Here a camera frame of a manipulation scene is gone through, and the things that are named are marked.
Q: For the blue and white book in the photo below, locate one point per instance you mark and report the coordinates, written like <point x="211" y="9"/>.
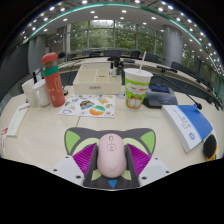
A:
<point x="186" y="125"/>

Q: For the red bottle with green band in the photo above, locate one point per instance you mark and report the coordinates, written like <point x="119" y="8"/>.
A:
<point x="54" y="83"/>

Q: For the pink computer mouse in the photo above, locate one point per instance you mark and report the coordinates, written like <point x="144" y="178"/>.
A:
<point x="111" y="156"/>

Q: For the white compartment box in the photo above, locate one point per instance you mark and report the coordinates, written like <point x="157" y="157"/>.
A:
<point x="96" y="83"/>

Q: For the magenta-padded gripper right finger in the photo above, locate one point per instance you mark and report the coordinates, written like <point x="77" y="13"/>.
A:
<point x="140" y="160"/>

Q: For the white red leaflet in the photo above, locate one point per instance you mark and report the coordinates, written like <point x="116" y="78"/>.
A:
<point x="3" y="141"/>

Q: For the dark conference microphone unit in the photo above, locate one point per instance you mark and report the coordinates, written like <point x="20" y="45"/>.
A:
<point x="160" y="96"/>

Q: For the cat-shaped grey green mouse pad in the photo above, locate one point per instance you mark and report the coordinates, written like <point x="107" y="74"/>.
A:
<point x="86" y="135"/>

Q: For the green printed paper cup with straw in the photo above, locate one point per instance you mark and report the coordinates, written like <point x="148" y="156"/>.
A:
<point x="136" y="90"/>

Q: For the white paper sheet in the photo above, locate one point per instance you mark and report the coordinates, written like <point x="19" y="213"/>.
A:
<point x="17" y="120"/>

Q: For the white mug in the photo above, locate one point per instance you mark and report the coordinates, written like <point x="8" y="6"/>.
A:
<point x="41" y="95"/>

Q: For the white ribbed cup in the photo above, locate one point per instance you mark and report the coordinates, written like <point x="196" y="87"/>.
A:
<point x="28" y="93"/>

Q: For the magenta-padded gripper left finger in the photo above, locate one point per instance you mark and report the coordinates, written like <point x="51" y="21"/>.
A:
<point x="83" y="160"/>

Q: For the colourful sticker sheet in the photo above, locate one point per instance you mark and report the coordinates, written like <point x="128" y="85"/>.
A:
<point x="88" y="106"/>

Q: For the group of ceiling lights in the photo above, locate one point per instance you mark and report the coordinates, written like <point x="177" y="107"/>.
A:
<point x="124" y="11"/>

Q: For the group of black office chairs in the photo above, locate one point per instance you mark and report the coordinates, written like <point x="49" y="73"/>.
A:
<point x="151" y="57"/>

